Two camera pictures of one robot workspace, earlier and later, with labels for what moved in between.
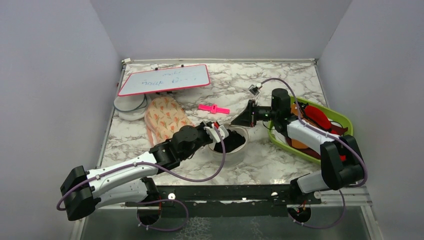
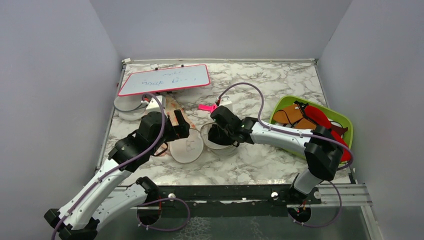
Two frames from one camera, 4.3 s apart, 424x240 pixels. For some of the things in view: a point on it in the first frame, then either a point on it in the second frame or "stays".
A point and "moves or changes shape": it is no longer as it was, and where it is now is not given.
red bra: [318, 117] stays
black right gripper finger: [247, 117] → [217, 134]
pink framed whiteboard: [165, 79] stays
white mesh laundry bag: [237, 155] moves or changes shape
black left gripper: [200, 127] → [183, 128]
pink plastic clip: [213, 108] stays
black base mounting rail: [230, 200] stays
